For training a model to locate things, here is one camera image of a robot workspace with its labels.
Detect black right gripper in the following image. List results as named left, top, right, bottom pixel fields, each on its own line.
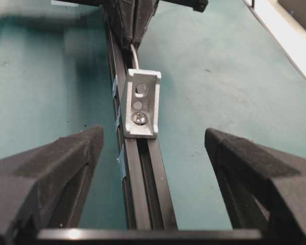
left=111, top=0, right=209, bottom=48

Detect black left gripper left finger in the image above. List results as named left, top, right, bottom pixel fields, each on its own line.
left=0, top=125, right=104, bottom=244

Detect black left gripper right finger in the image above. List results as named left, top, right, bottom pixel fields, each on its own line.
left=205, top=128, right=306, bottom=244

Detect white wire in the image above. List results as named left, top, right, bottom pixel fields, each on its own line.
left=130, top=43, right=141, bottom=70

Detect blue tape strips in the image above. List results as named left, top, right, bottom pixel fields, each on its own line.
left=112, top=75, right=126, bottom=182

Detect silver pan head screw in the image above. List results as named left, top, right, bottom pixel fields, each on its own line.
left=132, top=111, right=147, bottom=126

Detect white table edge strip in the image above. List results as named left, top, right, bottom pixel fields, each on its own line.
left=244, top=1, right=306, bottom=79

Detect silver metal corner bracket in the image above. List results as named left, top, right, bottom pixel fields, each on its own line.
left=121, top=69, right=161, bottom=139

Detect black aluminium extrusion rail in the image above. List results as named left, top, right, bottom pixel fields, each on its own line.
left=104, top=1, right=177, bottom=230

